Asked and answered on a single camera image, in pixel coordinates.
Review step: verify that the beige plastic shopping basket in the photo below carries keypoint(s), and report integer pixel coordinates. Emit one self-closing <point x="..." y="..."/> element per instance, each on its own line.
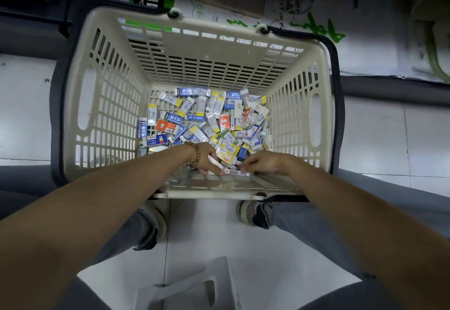
<point x="211" y="42"/>

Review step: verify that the person's shoe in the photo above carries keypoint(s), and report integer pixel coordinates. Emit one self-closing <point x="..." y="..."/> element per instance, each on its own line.
<point x="156" y="229"/>
<point x="253" y="213"/>

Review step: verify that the pile of mixed packaged erasers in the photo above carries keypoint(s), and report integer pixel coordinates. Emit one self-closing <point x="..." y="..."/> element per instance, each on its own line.
<point x="211" y="123"/>

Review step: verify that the person's left hand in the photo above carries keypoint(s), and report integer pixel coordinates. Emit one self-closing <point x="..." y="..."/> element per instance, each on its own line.
<point x="207" y="162"/>

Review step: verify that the single white eraser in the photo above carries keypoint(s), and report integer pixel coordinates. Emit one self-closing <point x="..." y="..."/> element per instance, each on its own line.
<point x="215" y="162"/>

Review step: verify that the person's right forearm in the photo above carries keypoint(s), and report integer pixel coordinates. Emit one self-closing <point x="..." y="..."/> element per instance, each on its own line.
<point x="379" y="236"/>

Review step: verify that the grey plastic stool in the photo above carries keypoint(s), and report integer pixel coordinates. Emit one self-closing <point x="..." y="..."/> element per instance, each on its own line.
<point x="197" y="285"/>

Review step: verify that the person's right hand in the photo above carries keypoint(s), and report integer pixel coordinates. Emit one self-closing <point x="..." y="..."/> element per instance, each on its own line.
<point x="269" y="162"/>

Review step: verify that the person's left shoe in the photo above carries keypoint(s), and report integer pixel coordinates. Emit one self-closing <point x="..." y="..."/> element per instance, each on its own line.
<point x="156" y="229"/>

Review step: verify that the person's right shoe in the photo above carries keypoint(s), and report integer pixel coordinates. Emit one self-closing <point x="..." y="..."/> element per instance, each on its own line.
<point x="253" y="213"/>

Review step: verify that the dark metal shelf unit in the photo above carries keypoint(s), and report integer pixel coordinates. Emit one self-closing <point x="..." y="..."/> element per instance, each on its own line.
<point x="28" y="35"/>

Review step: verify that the green and white paper pack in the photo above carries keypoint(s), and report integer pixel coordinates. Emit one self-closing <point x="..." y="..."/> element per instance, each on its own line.
<point x="369" y="39"/>

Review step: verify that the person's left forearm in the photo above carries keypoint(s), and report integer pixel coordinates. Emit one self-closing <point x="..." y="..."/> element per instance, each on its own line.
<point x="88" y="222"/>

